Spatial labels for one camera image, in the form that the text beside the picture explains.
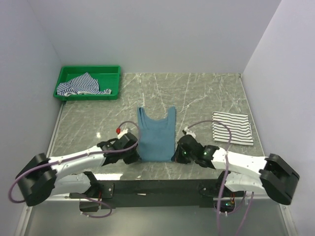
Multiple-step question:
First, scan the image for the teal tank top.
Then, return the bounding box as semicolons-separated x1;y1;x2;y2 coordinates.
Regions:
137;106;176;162

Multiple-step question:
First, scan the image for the black white striped tank top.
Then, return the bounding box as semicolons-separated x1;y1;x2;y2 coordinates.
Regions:
212;112;254;146

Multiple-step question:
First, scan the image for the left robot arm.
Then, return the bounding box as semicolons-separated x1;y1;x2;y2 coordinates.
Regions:
16;130;139;207

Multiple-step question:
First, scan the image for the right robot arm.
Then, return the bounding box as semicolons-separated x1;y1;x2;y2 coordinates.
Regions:
174;134;300;205

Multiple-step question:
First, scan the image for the navy white striped tank top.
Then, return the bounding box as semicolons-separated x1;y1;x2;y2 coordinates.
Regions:
56;72;112;97

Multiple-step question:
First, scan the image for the black base beam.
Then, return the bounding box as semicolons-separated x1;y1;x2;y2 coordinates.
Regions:
68;178;247;214

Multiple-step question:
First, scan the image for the green plastic bin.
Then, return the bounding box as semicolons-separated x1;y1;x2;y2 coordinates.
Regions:
54;65;121;101

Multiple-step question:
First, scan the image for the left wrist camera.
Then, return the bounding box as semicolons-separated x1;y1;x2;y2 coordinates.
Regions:
116;128;130;139

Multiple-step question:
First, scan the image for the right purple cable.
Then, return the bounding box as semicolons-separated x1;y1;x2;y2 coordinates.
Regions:
186;120;255;236

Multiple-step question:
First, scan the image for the aluminium rail frame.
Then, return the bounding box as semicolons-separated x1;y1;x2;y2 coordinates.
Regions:
14;98;296;236

